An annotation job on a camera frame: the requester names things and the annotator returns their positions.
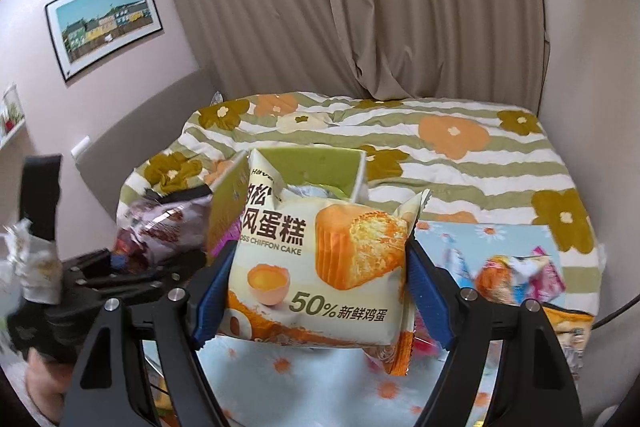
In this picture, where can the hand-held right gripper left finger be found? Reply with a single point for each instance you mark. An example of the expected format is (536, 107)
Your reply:
(207, 307)

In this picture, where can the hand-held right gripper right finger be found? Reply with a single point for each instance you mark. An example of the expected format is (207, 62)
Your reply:
(430, 307)

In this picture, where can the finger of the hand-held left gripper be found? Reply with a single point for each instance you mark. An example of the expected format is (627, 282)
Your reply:
(150, 282)
(90, 262)

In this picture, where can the purple snack bag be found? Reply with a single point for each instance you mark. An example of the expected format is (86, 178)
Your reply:
(160, 227)

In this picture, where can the cream chiffon cake packet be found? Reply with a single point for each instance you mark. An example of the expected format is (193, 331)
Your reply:
(310, 267)

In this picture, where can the pink white snack packet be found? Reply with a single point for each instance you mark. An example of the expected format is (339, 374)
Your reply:
(542, 277)

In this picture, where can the green cardboard box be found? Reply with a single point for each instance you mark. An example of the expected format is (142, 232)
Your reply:
(310, 167)

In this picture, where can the person's left hand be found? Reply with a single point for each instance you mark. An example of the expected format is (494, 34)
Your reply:
(47, 382)

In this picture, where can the blue white snack packet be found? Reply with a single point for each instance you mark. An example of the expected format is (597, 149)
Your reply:
(457, 264)

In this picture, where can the orange snack packet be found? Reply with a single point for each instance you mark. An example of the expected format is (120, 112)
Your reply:
(495, 282)

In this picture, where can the light blue daisy cloth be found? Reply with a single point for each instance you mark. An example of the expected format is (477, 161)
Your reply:
(310, 387)

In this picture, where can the yellow chip bag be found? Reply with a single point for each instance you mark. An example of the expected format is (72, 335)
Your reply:
(567, 337)

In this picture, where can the striped floral blanket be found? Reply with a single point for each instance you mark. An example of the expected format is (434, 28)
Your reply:
(450, 167)

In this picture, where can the pale silver snack packet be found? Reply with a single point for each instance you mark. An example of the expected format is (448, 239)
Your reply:
(320, 190)

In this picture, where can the white wall socket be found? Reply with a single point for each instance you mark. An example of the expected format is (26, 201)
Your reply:
(80, 148)

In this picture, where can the framed wall picture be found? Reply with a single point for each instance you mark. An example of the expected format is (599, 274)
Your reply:
(105, 22)

